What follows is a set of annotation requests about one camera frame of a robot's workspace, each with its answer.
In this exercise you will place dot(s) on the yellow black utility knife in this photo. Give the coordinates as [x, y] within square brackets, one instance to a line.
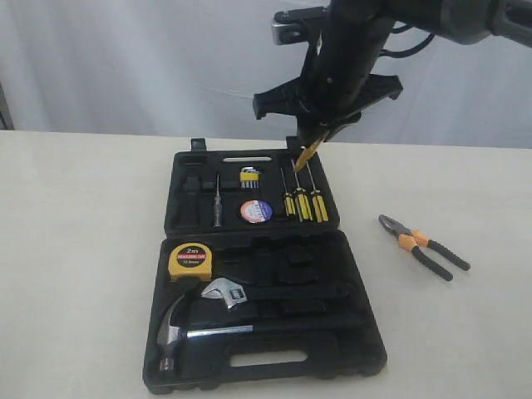
[306, 155]

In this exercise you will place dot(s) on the steel claw hammer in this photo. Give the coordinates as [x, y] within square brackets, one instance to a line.
[170, 336]

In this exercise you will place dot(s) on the silver adjustable wrench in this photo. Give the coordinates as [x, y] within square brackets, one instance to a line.
[233, 294]

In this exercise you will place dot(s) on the orange black handled pliers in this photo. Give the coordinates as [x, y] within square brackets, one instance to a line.
[413, 240]

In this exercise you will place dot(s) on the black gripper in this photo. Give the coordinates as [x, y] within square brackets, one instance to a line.
[336, 82]

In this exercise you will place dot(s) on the PVC insulation tape roll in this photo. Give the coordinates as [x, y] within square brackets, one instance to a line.
[256, 211]

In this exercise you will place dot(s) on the yellow hex key set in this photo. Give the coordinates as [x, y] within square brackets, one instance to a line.
[249, 178]

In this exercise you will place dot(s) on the yellow measuring tape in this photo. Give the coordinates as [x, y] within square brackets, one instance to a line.
[191, 260]

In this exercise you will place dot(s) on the left yellow black screwdriver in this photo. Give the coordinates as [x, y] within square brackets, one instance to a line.
[287, 197]

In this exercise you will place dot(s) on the black plastic tool case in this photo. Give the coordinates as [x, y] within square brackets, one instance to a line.
[281, 252]

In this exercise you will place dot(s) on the clear handle tester screwdriver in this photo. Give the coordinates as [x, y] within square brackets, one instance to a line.
[217, 205]

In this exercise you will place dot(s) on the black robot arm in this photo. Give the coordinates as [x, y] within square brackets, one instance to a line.
[464, 22]

